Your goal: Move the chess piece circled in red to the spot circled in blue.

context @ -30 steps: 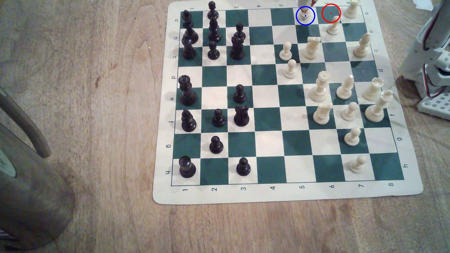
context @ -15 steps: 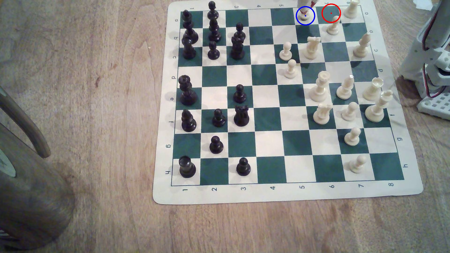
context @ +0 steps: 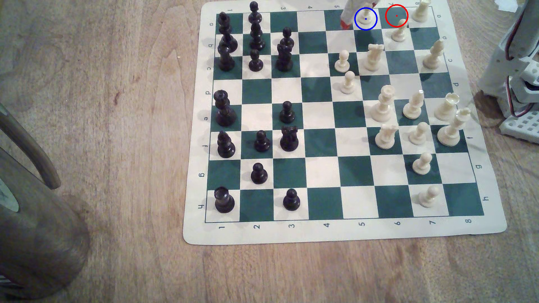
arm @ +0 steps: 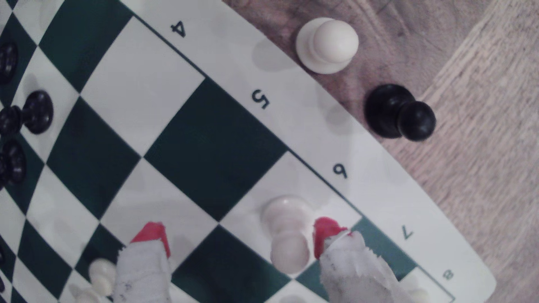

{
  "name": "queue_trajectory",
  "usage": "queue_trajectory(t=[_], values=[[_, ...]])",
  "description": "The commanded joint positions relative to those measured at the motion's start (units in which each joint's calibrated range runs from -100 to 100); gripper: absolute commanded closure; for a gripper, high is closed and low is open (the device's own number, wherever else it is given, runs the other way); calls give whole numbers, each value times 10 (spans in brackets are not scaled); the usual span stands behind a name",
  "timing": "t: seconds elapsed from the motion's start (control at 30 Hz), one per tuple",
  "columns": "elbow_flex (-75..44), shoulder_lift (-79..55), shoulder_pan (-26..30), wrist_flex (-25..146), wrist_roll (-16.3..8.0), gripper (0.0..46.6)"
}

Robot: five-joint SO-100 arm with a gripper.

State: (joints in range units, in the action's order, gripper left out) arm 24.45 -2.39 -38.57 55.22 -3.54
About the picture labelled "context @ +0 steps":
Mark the black chess bishop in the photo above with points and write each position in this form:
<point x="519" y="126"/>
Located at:
<point x="257" y="38"/>
<point x="225" y="146"/>

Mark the black chess rook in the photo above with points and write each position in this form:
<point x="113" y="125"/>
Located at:
<point x="224" y="201"/>
<point x="289" y="139"/>

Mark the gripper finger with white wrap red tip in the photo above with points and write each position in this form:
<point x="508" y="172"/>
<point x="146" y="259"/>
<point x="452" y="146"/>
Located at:
<point x="348" y="14"/>

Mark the white chess queen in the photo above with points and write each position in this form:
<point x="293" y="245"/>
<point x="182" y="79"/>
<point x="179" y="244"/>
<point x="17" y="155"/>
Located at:
<point x="451" y="131"/>

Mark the white perforated base plate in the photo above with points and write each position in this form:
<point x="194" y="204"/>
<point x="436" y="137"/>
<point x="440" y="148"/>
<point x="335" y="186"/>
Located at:
<point x="522" y="125"/>

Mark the white paper sheet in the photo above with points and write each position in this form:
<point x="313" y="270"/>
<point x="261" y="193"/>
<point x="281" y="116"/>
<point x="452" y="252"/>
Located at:
<point x="507" y="5"/>

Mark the green white chess mat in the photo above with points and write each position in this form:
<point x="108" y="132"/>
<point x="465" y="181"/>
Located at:
<point x="320" y="168"/>

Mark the black chess pawn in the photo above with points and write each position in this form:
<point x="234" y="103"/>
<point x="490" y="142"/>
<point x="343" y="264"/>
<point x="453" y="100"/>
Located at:
<point x="262" y="143"/>
<point x="255" y="62"/>
<point x="291" y="201"/>
<point x="287" y="113"/>
<point x="259" y="174"/>
<point x="287" y="37"/>
<point x="254" y="12"/>

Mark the white chess rook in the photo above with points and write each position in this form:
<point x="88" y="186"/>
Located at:
<point x="447" y="108"/>
<point x="421" y="12"/>

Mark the white chess knight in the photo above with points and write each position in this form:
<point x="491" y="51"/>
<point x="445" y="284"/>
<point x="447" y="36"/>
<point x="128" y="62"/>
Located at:
<point x="374" y="58"/>
<point x="386" y="138"/>

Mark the white chess pawn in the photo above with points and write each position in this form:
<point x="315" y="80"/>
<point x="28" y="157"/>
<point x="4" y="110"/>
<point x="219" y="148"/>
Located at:
<point x="365" y="17"/>
<point x="348" y="84"/>
<point x="342" y="63"/>
<point x="429" y="197"/>
<point x="399" y="33"/>
<point x="418" y="134"/>
<point x="422" y="165"/>

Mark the white chess bishop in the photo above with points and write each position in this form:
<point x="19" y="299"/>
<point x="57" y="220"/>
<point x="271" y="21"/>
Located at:
<point x="413" y="107"/>
<point x="433" y="57"/>

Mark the brown wooden chair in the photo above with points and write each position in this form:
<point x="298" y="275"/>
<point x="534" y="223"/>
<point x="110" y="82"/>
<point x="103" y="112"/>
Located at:
<point x="38" y="235"/>

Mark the black chess knight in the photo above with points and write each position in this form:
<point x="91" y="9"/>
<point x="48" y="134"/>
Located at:
<point x="226" y="59"/>
<point x="284" y="59"/>

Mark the white printed robot arm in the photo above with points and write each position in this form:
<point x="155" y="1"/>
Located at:
<point x="511" y="59"/>

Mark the black chess king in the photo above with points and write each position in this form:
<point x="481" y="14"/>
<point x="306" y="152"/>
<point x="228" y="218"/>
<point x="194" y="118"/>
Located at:
<point x="227" y="35"/>

